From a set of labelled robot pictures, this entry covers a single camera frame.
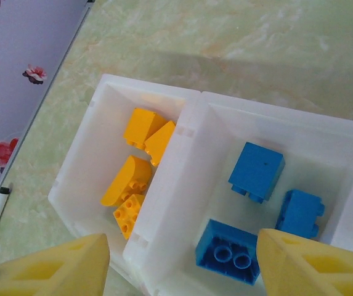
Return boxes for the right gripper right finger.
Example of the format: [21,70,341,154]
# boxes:
[256,228,353,296]

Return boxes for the small yellow lego brick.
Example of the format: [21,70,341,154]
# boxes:
[113,193,146,241]

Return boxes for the yellow sloped lego brick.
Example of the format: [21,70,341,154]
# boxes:
[123,107,168,149]
[144,120,177,167]

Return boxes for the yellow half-round lego brick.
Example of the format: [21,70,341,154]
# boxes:
[100,155,152,207]

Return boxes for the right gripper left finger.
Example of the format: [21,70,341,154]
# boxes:
[0,233,111,296]

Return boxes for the blue lego brick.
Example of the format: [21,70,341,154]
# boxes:
[227,141,286,204]
[195,218,262,286]
[275,189,325,240]

